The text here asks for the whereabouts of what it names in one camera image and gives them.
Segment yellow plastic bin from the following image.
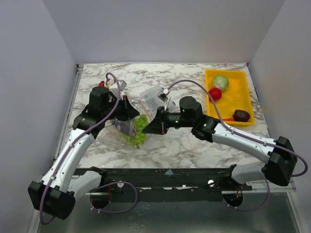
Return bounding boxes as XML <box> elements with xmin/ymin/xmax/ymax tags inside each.
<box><xmin>205</xmin><ymin>69</ymin><xmax>255</xmax><ymax>127</ymax></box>

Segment purple eggplant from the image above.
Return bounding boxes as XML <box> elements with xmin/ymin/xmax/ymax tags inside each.
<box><xmin>113</xmin><ymin>119</ymin><xmax>132</xmax><ymax>135</ymax></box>

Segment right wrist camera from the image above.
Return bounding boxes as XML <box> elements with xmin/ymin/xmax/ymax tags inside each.
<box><xmin>157</xmin><ymin>89</ymin><xmax>171</xmax><ymax>110</ymax></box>

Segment green cabbage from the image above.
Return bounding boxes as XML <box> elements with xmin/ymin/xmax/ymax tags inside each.
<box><xmin>212</xmin><ymin>75</ymin><xmax>230</xmax><ymax>91</ymax></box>

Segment dark red beet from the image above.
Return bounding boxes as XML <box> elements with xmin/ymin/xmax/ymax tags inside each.
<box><xmin>233</xmin><ymin>109</ymin><xmax>250</xmax><ymax>122</ymax></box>

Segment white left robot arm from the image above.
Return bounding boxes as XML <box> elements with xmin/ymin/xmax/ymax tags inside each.
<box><xmin>28</xmin><ymin>86</ymin><xmax>139</xmax><ymax>225</ymax></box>

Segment clear zip top bag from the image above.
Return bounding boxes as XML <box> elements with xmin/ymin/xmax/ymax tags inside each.
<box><xmin>105</xmin><ymin>100</ymin><xmax>152</xmax><ymax>149</ymax></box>

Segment clear plastic screw box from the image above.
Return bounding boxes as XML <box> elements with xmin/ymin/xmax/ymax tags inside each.
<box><xmin>140</xmin><ymin>85</ymin><xmax>176</xmax><ymax>117</ymax></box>

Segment green grapes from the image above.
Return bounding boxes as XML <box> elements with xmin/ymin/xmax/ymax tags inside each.
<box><xmin>126</xmin><ymin>114</ymin><xmax>149</xmax><ymax>148</ymax></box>

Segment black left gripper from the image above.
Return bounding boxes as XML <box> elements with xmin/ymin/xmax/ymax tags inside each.
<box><xmin>103</xmin><ymin>95</ymin><xmax>140</xmax><ymax>121</ymax></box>

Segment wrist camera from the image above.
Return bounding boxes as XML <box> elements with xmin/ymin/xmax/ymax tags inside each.
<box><xmin>106</xmin><ymin>80</ymin><xmax>127</xmax><ymax>94</ymax></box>
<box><xmin>157</xmin><ymin>89</ymin><xmax>171</xmax><ymax>110</ymax></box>

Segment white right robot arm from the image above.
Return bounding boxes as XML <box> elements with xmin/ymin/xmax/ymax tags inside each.
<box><xmin>142</xmin><ymin>96</ymin><xmax>297</xmax><ymax>190</ymax></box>

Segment orange carrot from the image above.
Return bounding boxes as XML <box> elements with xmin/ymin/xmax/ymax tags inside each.
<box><xmin>222</xmin><ymin>118</ymin><xmax>235</xmax><ymax>121</ymax></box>

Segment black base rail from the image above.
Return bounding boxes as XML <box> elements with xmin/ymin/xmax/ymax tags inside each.
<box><xmin>83</xmin><ymin>166</ymin><xmax>252</xmax><ymax>202</ymax></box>

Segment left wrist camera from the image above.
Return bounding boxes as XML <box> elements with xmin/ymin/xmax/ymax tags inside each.
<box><xmin>106</xmin><ymin>80</ymin><xmax>127</xmax><ymax>94</ymax></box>

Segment red tomato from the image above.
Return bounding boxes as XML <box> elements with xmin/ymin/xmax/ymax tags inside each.
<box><xmin>208</xmin><ymin>87</ymin><xmax>222</xmax><ymax>101</ymax></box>

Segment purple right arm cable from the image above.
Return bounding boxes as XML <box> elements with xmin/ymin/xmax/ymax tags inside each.
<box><xmin>166</xmin><ymin>80</ymin><xmax>309</xmax><ymax>177</ymax></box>

